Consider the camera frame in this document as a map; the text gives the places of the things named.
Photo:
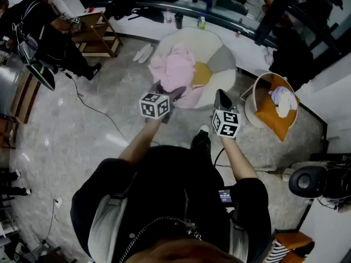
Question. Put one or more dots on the green bottle blue cap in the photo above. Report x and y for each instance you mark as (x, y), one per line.
(201, 22)

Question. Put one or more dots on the person's right forearm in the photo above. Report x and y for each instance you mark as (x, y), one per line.
(238, 157)

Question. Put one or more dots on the red label bottle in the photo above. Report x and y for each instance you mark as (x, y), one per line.
(168, 16)

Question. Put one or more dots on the person's left forearm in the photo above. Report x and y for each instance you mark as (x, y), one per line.
(141, 141)

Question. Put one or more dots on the person's black clothed body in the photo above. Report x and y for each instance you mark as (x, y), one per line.
(170, 179)

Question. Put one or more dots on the crumpled white cloth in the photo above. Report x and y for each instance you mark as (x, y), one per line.
(268, 56)

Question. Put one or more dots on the yellow cushion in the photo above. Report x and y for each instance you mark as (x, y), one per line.
(201, 74)

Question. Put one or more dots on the white power strip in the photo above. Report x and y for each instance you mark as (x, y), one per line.
(58, 202)

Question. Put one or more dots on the pale blue white cloth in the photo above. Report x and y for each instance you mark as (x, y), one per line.
(285, 103)

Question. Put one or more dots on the pink garment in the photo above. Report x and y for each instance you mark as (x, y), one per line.
(175, 67)

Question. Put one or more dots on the black jacket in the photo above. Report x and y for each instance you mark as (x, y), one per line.
(120, 5)

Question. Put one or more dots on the orange seat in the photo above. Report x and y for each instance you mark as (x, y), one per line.
(293, 240)

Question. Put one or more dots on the white armchair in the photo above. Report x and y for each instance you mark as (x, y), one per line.
(192, 37)

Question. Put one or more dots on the white slipper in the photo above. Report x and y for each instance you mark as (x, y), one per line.
(146, 55)
(140, 53)

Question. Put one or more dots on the wooden rack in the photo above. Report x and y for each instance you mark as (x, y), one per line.
(101, 37)

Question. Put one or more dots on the black white striped cloth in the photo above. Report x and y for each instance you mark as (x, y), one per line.
(277, 252)

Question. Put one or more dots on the brown wooden bench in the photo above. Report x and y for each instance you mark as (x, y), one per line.
(26, 97)

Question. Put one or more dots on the small screen device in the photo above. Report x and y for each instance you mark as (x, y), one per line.
(225, 196)

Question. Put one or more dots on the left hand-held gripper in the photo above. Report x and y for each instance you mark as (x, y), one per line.
(155, 104)

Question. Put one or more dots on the black coat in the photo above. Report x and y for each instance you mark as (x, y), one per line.
(290, 59)

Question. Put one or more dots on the grey cushion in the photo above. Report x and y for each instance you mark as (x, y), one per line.
(222, 59)

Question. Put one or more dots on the black bag green stripe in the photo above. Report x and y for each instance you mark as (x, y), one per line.
(42, 75)

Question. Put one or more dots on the black cup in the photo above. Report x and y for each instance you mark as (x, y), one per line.
(178, 20)

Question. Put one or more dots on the person's right white shoe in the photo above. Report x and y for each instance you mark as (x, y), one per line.
(204, 128)

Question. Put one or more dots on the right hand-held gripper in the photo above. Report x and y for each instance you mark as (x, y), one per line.
(226, 122)

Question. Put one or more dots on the black round speaker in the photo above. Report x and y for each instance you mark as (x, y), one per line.
(307, 181)

